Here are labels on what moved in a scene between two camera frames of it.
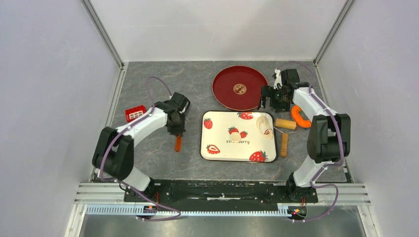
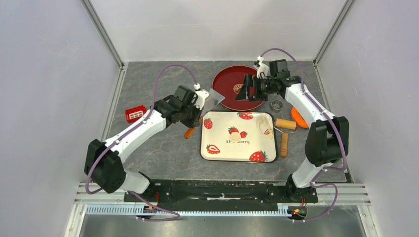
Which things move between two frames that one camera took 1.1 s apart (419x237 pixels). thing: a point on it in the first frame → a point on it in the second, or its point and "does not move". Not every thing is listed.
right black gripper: [267, 92] → [244, 93]
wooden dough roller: [285, 126] does not move
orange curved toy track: [299, 120] does not move
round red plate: [238, 88] does not move
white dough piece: [235, 137] does not move
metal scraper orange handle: [178, 141] → [214, 99]
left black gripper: [181, 130] → [195, 122]
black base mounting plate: [221, 192] does not move
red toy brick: [132, 113] does not move
